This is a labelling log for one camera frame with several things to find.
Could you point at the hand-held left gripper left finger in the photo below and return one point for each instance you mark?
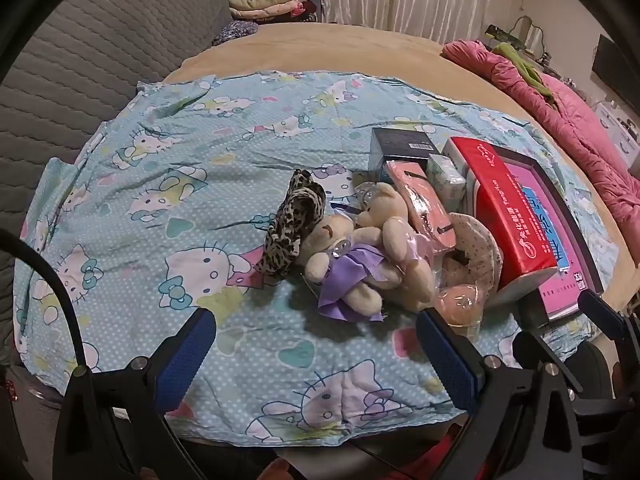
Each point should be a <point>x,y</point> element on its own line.
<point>190,355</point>

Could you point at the green cloth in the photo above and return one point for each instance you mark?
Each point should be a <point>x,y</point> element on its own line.
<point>522,67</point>

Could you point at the white drawer cabinet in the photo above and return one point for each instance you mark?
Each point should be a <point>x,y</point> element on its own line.
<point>617,127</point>

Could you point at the orange sponge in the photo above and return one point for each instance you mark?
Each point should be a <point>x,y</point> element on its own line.
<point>457,300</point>

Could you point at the pink book dark border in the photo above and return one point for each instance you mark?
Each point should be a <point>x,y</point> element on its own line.
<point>555,220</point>

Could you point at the dark cardboard box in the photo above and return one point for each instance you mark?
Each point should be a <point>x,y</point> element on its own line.
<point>400,145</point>

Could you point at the salmon pink pouch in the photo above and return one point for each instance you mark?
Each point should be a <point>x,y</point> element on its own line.
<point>415,185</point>

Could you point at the red tissue box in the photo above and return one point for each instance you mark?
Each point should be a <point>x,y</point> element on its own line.
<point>505,220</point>

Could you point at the beige teddy bears purple ribbon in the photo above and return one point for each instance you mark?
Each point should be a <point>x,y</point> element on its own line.
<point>385,205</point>

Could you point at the grey quilted headboard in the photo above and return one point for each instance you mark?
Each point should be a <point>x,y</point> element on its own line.
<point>75,60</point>

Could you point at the small tissue pack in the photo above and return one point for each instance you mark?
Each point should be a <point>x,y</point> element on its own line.
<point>445,180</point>

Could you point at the black wall television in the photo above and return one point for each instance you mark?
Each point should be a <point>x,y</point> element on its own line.
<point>615,65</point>

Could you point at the beige round bed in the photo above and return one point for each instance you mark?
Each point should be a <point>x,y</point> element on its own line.
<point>350,50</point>

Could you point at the dressing table with mirror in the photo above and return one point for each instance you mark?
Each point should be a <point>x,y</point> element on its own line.
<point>525,35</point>

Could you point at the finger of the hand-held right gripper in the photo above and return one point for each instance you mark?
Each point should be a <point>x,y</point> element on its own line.
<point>597,305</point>
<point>535,350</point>

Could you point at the leopard print scrunchie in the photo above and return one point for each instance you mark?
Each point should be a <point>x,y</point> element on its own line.
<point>290,220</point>

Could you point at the polka dot pouch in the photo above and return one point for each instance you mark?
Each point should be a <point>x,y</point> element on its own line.
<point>480,245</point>

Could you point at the light blue printed blanket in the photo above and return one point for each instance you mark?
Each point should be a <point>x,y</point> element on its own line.
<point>150,160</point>

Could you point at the pink quilt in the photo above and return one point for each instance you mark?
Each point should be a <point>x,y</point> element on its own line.
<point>575,125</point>

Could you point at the dark floral cushion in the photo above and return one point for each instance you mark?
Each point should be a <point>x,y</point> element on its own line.
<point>235,32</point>

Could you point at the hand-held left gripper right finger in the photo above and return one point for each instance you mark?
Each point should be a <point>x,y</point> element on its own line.
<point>445,355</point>

